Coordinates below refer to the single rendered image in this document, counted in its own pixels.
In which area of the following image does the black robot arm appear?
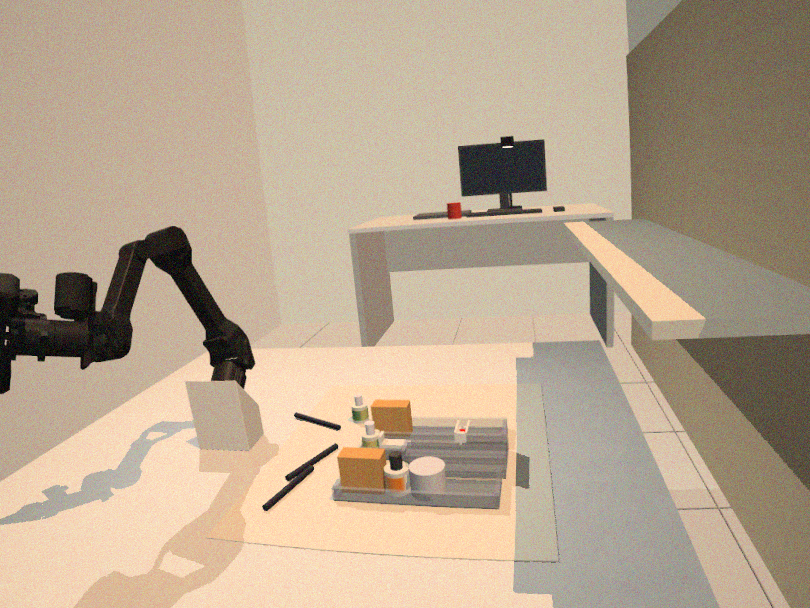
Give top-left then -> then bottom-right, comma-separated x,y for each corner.
52,226 -> 256,389

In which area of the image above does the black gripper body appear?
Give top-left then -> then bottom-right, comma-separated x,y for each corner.
0,273 -> 55,394

